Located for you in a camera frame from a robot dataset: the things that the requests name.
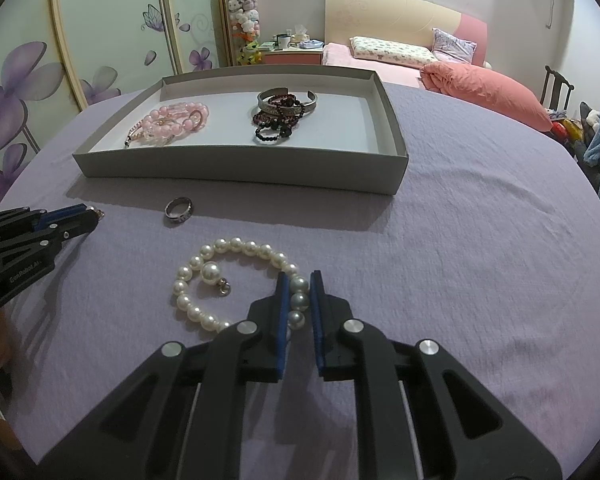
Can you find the floral sliding door wardrobe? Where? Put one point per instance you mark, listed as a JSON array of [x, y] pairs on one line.
[[105, 25]]

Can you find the grey cardboard tray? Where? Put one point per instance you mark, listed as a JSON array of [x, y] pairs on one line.
[[340, 125]]

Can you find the dark mug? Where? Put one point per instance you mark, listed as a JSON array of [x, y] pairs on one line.
[[283, 41]]

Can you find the bed with pink sheet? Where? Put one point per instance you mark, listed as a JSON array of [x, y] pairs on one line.
[[360, 67]]

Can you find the light blue cloth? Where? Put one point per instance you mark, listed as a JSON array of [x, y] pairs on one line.
[[310, 44]]

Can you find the dark wooden chair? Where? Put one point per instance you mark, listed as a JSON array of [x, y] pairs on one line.
[[550, 85]]

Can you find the pink nightstand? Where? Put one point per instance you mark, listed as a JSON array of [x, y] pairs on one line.
[[292, 57]]

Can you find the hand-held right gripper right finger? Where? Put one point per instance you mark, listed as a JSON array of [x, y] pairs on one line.
[[317, 325]]

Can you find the pale purple pillow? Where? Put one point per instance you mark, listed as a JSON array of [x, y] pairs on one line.
[[452, 45]]

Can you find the beige and pink headboard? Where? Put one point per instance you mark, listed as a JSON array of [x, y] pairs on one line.
[[380, 15]]

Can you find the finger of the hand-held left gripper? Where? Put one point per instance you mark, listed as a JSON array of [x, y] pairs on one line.
[[75, 227], [60, 215]]

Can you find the tissue box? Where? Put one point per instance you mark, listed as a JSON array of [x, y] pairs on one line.
[[300, 34]]

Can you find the clear tube of plush toys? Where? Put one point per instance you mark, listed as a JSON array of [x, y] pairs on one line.
[[245, 10]]

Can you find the white patterned pillow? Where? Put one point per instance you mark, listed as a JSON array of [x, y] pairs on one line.
[[390, 50]]

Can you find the folded salmon quilt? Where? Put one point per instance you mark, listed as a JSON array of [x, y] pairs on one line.
[[485, 90]]

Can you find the large pearl pendant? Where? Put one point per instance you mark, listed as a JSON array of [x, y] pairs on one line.
[[211, 272]]

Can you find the wide silver cuff bangle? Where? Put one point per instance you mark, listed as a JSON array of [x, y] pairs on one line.
[[265, 102]]

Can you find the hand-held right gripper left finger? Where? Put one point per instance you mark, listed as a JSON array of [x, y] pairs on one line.
[[281, 330]]

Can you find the red ball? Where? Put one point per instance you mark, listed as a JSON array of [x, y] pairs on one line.
[[559, 130]]

